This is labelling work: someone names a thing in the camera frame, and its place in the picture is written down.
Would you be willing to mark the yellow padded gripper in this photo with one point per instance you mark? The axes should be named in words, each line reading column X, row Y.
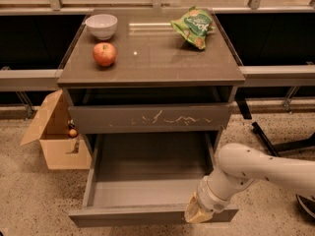
column 213, row 203

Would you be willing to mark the grey drawer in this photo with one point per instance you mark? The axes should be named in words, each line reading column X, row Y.
column 150, row 118
column 143, row 179

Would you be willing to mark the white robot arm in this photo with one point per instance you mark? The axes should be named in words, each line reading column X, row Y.
column 238, row 166

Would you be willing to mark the grey top drawer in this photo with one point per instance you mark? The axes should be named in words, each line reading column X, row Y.
column 150, row 118

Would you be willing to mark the grey drawer cabinet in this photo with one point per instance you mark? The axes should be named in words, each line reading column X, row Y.
column 154, row 66

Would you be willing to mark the black stand base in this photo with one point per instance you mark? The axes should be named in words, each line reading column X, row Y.
column 277, row 149

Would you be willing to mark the small orange ball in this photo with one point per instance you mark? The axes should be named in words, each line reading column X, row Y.
column 73, row 133

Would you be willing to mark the cardboard box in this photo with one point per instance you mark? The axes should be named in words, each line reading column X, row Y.
column 50, row 126

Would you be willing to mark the red apple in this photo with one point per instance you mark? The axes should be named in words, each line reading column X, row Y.
column 104, row 54

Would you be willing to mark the green snack bag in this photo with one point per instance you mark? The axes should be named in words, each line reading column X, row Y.
column 194, row 26

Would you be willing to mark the white bowl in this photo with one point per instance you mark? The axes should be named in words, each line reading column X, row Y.
column 102, row 26

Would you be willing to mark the grey window sill rail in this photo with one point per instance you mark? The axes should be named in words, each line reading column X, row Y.
column 255, row 76

